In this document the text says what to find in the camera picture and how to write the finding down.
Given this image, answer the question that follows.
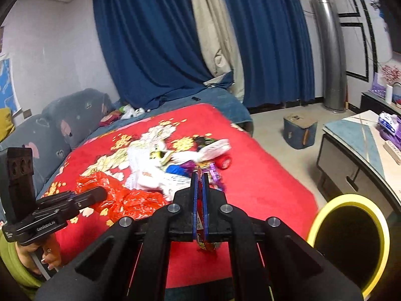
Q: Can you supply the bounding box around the red plastic bag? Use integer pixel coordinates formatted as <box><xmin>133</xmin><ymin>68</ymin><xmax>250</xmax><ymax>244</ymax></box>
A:
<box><xmin>75</xmin><ymin>172</ymin><xmax>166</xmax><ymax>223</ymax></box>

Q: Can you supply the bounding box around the purple candy wrapper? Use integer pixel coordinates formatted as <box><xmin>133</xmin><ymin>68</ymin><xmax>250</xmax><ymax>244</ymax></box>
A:
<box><xmin>180</xmin><ymin>160</ymin><xmax>226</xmax><ymax>192</ymax></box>

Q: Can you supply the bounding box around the white plastic bag trash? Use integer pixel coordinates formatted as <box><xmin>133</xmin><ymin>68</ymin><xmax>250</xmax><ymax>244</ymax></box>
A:
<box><xmin>125</xmin><ymin>142</ymin><xmax>191</xmax><ymax>202</ymax></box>

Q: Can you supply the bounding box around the red round wrapper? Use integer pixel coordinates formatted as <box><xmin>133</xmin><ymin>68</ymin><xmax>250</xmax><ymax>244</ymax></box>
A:
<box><xmin>215</xmin><ymin>154</ymin><xmax>232</xmax><ymax>170</ymax></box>

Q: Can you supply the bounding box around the pink white plastic wrapper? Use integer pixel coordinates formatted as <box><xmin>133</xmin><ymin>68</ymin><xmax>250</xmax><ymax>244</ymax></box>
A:
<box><xmin>171</xmin><ymin>139</ymin><xmax>231</xmax><ymax>164</ymax></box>

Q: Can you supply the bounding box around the dark green snack wrapper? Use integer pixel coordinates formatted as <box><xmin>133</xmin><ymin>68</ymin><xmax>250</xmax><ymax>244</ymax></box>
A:
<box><xmin>193</xmin><ymin>136</ymin><xmax>217</xmax><ymax>152</ymax></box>

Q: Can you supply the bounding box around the left forearm green sleeve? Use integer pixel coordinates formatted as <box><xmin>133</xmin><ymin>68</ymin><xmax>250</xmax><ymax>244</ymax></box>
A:
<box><xmin>0</xmin><ymin>232</ymin><xmax>44</xmax><ymax>300</ymax></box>

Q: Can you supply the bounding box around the yellow rimmed black trash bin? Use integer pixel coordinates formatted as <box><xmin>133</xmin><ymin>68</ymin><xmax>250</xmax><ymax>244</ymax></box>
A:
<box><xmin>307</xmin><ymin>194</ymin><xmax>390</xmax><ymax>300</ymax></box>

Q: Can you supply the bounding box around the left hand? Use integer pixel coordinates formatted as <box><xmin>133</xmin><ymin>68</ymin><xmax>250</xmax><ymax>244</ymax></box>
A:
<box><xmin>15</xmin><ymin>235</ymin><xmax>62</xmax><ymax>274</ymax></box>

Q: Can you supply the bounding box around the red floral blanket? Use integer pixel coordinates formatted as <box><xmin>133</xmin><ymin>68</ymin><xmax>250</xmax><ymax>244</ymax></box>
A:
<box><xmin>41</xmin><ymin>104</ymin><xmax>317</xmax><ymax>289</ymax></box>

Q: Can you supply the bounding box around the yellow cushion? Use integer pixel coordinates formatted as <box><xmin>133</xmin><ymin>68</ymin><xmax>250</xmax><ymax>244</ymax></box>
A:
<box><xmin>0</xmin><ymin>107</ymin><xmax>15</xmax><ymax>141</ymax></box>

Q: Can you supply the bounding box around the grey patterned sofa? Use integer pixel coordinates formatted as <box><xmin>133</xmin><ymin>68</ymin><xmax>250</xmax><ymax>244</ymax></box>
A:
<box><xmin>1</xmin><ymin>88</ymin><xmax>115</xmax><ymax>195</ymax></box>

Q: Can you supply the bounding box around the blue storage stool box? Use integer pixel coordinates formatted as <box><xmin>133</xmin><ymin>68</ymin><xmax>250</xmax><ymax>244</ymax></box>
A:
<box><xmin>283</xmin><ymin>113</ymin><xmax>317</xmax><ymax>149</ymax></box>

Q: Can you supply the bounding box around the coffee table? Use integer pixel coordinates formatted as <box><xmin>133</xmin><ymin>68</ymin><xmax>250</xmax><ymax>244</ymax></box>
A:
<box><xmin>317</xmin><ymin>110</ymin><xmax>400</xmax><ymax>217</ymax></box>

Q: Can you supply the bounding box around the blue denim sofa cover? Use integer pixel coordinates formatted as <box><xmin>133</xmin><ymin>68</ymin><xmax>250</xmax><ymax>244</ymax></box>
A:
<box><xmin>81</xmin><ymin>88</ymin><xmax>254</xmax><ymax>144</ymax></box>

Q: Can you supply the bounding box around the purple bag on table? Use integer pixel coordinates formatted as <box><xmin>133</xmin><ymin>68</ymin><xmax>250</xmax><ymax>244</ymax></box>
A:
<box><xmin>378</xmin><ymin>112</ymin><xmax>401</xmax><ymax>150</ymax></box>

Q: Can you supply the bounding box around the tv stand cabinet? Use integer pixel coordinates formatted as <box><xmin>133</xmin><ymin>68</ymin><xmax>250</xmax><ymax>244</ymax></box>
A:
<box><xmin>360</xmin><ymin>91</ymin><xmax>401</xmax><ymax>117</ymax></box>

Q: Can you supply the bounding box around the white cup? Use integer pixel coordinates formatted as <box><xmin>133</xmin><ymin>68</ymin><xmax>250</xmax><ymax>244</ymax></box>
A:
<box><xmin>385</xmin><ymin>84</ymin><xmax>393</xmax><ymax>105</ymax></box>

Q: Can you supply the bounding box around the beige curtain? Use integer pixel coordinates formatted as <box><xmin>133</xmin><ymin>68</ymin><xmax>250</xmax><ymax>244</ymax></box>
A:
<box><xmin>191</xmin><ymin>0</ymin><xmax>245</xmax><ymax>101</ymax></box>

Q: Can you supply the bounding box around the blue curtain right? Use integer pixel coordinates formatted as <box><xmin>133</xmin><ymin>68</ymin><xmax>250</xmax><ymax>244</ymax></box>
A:
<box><xmin>225</xmin><ymin>0</ymin><xmax>315</xmax><ymax>107</ymax></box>

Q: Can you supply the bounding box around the blue curtain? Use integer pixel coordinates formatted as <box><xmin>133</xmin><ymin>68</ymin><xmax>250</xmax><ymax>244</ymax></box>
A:
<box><xmin>225</xmin><ymin>0</ymin><xmax>315</xmax><ymax>107</ymax></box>
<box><xmin>93</xmin><ymin>0</ymin><xmax>234</xmax><ymax>109</ymax></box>

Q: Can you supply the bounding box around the blue curtain left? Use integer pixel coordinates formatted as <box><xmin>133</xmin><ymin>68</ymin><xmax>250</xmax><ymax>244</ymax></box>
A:
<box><xmin>93</xmin><ymin>0</ymin><xmax>234</xmax><ymax>109</ymax></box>

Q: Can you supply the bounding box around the silver tower air conditioner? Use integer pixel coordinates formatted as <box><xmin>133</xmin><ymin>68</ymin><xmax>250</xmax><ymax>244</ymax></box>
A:
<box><xmin>311</xmin><ymin>0</ymin><xmax>347</xmax><ymax>113</ymax></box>

